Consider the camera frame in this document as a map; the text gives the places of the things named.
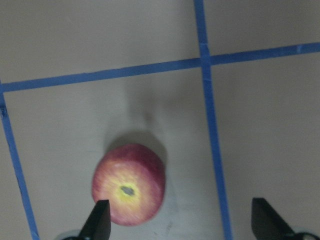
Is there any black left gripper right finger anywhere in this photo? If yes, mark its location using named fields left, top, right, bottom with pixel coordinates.
left=251, top=197, right=295, bottom=240

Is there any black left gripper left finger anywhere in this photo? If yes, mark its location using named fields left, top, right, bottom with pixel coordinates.
left=77, top=200, right=111, bottom=240

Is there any red yellow apple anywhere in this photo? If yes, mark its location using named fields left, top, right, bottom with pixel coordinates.
left=91, top=143, right=166, bottom=227

